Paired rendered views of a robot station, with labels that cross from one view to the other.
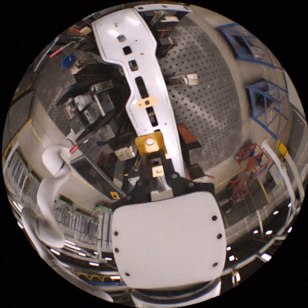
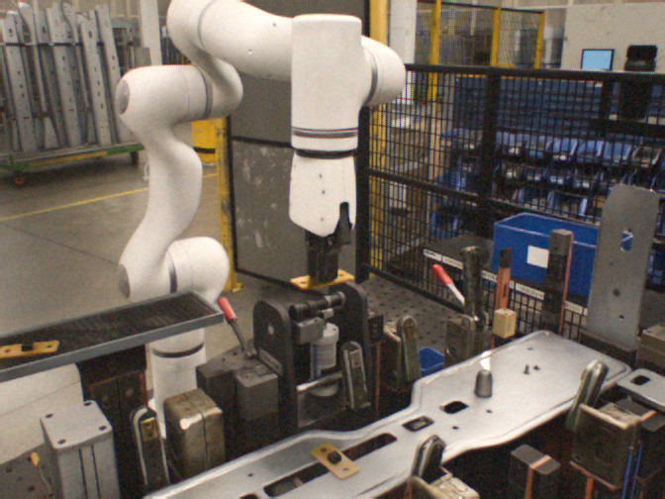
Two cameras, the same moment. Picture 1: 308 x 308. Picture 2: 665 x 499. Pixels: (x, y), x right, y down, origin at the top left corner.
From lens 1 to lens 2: 0.87 m
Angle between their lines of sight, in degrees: 92
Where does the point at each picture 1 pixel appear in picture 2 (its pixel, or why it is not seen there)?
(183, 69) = not seen: outside the picture
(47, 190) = (191, 195)
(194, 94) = not seen: outside the picture
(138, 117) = (286, 455)
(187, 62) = not seen: outside the picture
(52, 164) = (194, 256)
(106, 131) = (259, 374)
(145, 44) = (487, 426)
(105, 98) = (320, 411)
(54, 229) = (163, 124)
